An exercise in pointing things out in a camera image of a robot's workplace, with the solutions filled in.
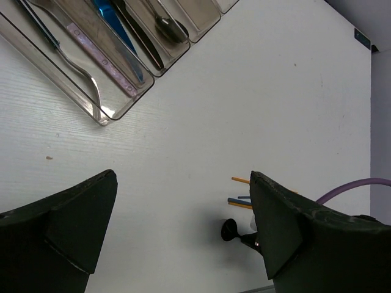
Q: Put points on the pink handled fork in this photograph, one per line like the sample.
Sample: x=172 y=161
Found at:
x=96 y=39

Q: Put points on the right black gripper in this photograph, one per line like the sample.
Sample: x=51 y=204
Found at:
x=250 y=239

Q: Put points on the black spoon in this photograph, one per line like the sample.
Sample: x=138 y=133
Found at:
x=229 y=230
x=173 y=30

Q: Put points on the clear compartment organizer tray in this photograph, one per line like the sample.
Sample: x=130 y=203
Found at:
x=49 y=47

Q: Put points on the orange chopstick lower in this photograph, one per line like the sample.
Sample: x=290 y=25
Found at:
x=240 y=205

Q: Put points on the blue knife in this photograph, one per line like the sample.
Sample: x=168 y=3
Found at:
x=107 y=11

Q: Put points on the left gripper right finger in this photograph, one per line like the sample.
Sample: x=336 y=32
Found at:
x=308 y=247

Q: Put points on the orange black chopstick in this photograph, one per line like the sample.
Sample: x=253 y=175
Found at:
x=246 y=181

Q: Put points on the black knife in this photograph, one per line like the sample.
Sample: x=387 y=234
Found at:
x=141 y=37

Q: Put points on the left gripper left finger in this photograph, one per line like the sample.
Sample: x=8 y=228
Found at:
x=53 y=244

